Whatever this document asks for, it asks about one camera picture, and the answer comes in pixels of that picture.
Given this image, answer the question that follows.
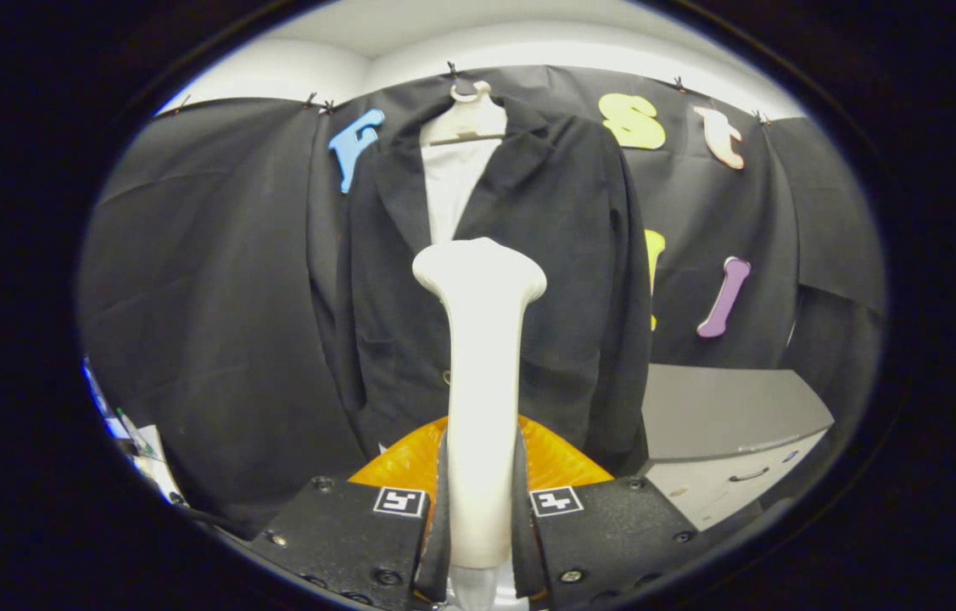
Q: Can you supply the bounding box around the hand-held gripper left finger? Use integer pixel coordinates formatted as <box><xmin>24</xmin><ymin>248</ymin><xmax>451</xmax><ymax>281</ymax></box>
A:
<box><xmin>244</xmin><ymin>414</ymin><xmax>453</xmax><ymax>610</ymax></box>

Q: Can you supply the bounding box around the black backdrop cloth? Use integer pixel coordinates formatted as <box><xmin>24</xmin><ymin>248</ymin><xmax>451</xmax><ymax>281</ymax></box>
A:
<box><xmin>79</xmin><ymin>64</ymin><xmax>887</xmax><ymax>540</ymax></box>

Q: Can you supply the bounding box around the grey cabinet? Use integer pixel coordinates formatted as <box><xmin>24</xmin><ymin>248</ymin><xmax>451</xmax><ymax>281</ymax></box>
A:
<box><xmin>637</xmin><ymin>363</ymin><xmax>835</xmax><ymax>532</ymax></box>

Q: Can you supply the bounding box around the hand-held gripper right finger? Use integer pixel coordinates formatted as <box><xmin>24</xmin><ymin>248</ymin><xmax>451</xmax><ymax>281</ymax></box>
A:
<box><xmin>514</xmin><ymin>414</ymin><xmax>716</xmax><ymax>610</ymax></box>

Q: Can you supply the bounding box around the white garment steamer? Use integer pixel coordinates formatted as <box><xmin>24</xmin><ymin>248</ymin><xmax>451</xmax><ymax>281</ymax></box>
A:
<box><xmin>411</xmin><ymin>238</ymin><xmax>548</xmax><ymax>611</ymax></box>

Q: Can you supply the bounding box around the black suit jacket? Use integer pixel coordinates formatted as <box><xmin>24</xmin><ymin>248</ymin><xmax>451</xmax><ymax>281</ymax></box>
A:
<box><xmin>306</xmin><ymin>92</ymin><xmax>655</xmax><ymax>478</ymax></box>

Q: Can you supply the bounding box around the cluttered white desk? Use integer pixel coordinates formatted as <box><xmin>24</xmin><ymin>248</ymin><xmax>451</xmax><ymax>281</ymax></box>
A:
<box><xmin>81</xmin><ymin>356</ymin><xmax>183</xmax><ymax>506</ymax></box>

